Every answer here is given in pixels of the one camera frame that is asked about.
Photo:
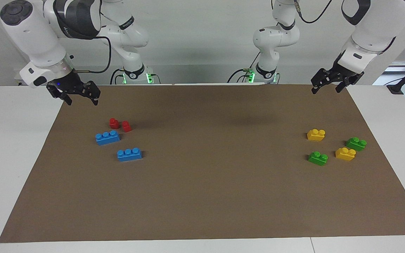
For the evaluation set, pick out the green two-stud toy brick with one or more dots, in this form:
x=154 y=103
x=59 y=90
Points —
x=317 y=159
x=356 y=144

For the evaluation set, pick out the red single-stud toy brick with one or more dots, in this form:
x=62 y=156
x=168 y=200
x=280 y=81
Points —
x=127 y=127
x=114 y=123

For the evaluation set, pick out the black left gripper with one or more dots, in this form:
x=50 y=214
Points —
x=332 y=75

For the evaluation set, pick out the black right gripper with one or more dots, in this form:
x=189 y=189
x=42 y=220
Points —
x=72 y=84

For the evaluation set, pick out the brown table mat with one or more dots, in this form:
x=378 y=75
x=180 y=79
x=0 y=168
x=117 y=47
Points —
x=202 y=193

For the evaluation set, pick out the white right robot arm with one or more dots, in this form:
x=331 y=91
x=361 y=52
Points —
x=30 y=31

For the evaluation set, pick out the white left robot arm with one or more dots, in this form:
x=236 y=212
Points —
x=371 y=31

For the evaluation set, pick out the blue three-stud toy brick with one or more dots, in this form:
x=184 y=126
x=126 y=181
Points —
x=129 y=155
x=107 y=138

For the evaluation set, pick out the yellow two-stud toy brick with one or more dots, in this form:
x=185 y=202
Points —
x=345 y=154
x=316 y=135

